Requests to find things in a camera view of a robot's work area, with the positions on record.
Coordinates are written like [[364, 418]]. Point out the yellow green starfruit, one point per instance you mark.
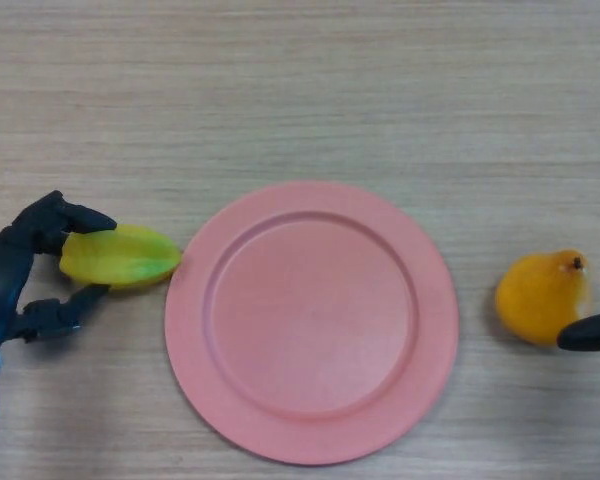
[[120, 255]]

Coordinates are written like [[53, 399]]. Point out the orange yellow pear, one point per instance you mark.
[[535, 297]]

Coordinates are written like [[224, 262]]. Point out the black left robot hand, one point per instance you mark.
[[2, 280]]

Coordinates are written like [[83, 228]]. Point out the pink round plate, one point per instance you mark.
[[310, 325]]

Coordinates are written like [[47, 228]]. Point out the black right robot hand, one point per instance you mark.
[[595, 332]]

